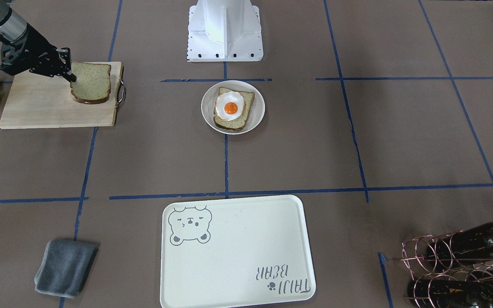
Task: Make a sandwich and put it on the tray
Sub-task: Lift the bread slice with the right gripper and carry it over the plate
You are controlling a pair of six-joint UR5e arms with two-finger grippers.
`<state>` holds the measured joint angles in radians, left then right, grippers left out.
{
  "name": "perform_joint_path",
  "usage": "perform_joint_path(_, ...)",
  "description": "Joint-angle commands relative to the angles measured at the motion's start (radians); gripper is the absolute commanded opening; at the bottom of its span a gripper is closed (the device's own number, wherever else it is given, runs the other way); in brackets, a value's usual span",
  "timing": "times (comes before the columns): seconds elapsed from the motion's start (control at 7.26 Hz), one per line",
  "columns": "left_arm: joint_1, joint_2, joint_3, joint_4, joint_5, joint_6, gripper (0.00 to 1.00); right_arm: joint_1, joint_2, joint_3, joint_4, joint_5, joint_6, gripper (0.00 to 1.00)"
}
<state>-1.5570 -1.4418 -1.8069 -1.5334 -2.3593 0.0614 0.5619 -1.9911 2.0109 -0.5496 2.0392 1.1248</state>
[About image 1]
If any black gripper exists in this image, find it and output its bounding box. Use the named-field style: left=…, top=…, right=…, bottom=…
left=0, top=24, right=77, bottom=83

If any bread slice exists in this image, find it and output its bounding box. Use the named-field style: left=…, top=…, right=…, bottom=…
left=213, top=86, right=255, bottom=131
left=70, top=61, right=111, bottom=104

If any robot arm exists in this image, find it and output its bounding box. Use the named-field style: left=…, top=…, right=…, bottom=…
left=0, top=0, right=77, bottom=83

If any cream bear tray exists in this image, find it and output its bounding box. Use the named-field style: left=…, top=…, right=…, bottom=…
left=159, top=195, right=317, bottom=308

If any bamboo cutting board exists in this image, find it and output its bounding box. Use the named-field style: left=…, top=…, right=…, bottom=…
left=0, top=61, right=126, bottom=129

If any fried egg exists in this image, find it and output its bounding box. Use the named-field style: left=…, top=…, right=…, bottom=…
left=215, top=91, right=245, bottom=121

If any white round plate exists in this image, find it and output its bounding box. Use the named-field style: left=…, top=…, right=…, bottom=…
left=200, top=80, right=266, bottom=135

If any grey folded cloth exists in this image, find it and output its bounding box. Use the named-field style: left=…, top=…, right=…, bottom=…
left=34, top=239, right=98, bottom=299

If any dark wine bottle lower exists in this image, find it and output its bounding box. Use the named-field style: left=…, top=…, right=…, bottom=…
left=407, top=278, right=493, bottom=308

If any dark wine bottle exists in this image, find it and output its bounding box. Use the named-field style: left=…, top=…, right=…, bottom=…
left=425, top=222, right=493, bottom=272
left=407, top=278, right=493, bottom=308

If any dark wine bottle upper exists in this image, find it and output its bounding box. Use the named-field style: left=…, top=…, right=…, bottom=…
left=425, top=222, right=493, bottom=272

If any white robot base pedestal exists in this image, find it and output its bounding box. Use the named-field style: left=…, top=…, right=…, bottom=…
left=187, top=0, right=264, bottom=62

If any copper wire bottle rack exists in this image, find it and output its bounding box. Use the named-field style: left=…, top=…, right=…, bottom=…
left=402, top=224, right=493, bottom=308

